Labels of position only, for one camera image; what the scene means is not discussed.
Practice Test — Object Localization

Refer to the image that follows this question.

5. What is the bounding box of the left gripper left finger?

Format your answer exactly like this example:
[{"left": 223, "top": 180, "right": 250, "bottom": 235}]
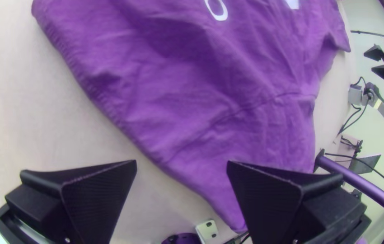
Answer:
[{"left": 5, "top": 160, "right": 138, "bottom": 244}]

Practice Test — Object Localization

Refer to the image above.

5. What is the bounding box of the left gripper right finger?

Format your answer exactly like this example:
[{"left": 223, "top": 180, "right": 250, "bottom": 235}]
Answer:
[{"left": 226, "top": 160, "right": 367, "bottom": 244}]

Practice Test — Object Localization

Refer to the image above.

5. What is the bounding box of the dark t-shirt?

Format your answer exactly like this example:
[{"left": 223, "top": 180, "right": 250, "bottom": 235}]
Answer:
[{"left": 31, "top": 0, "right": 352, "bottom": 234}]

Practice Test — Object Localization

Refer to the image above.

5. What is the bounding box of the black cable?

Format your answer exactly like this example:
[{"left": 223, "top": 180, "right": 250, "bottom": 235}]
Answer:
[
  {"left": 337, "top": 76, "right": 371, "bottom": 136},
  {"left": 324, "top": 152, "right": 384, "bottom": 201}
]

